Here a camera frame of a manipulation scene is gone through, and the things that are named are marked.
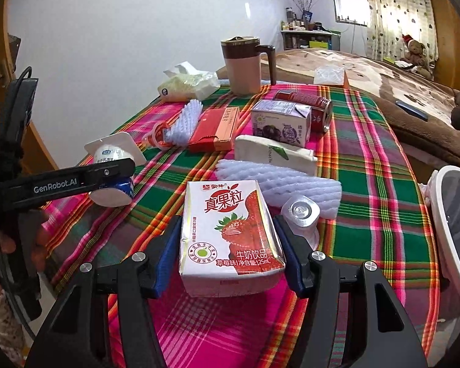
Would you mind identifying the large white foam net sleeve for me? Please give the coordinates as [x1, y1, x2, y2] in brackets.
[215, 158, 343, 219]

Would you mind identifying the red cardboard box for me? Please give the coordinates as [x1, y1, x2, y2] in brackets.
[188, 107, 240, 152]

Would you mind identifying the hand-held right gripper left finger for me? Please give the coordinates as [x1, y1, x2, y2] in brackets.
[31, 215, 185, 368]

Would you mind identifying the person's left forearm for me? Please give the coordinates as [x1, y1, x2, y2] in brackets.
[0, 287, 27, 368]

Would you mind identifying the slim white foam net sleeve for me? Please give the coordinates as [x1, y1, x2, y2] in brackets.
[165, 100, 203, 147]

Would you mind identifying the brown printed blanket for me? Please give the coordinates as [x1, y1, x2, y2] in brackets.
[215, 48, 460, 162]

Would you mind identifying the white trash bin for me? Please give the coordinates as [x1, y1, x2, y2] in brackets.
[418, 166, 460, 321]

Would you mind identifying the small pink plastic container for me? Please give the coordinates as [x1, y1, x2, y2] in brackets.
[141, 121, 173, 150]

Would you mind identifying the small clear plastic bottle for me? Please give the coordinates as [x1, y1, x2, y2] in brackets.
[280, 195, 321, 248]

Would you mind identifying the teddy bear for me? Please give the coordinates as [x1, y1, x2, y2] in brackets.
[397, 34, 432, 74]

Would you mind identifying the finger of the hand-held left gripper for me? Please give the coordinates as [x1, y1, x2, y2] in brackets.
[79, 158, 136, 193]

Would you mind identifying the purple drink carton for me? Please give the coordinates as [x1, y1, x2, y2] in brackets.
[251, 100, 313, 147]

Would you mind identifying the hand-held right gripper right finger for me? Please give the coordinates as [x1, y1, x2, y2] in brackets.
[272, 215, 430, 368]

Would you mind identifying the strawberry milk carton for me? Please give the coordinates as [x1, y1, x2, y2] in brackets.
[178, 179, 286, 298]

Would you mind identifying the white paper carton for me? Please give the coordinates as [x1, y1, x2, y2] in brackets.
[234, 135, 319, 177]

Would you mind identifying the red drink can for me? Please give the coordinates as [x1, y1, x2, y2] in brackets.
[272, 89, 333, 134]

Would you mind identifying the white packet on bed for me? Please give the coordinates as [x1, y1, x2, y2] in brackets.
[313, 65, 348, 86]

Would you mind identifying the brown and pink lidded mug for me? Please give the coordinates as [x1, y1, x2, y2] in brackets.
[220, 35, 277, 96]

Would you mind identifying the person's left hand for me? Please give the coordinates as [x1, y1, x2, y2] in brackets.
[0, 210, 53, 296]

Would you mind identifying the white yogurt cup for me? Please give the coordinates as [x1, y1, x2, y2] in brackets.
[84, 132, 147, 206]

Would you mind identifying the window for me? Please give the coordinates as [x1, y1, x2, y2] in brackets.
[332, 0, 370, 27]

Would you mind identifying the yellow tissue pack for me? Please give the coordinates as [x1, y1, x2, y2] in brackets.
[159, 61, 221, 102]

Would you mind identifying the cluttered white shelf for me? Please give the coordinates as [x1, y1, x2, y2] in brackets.
[280, 8, 343, 51]

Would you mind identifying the patterned curtain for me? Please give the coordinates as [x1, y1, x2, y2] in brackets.
[360, 0, 440, 62]

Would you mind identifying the wooden wardrobe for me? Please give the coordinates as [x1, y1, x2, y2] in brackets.
[424, 0, 460, 89]

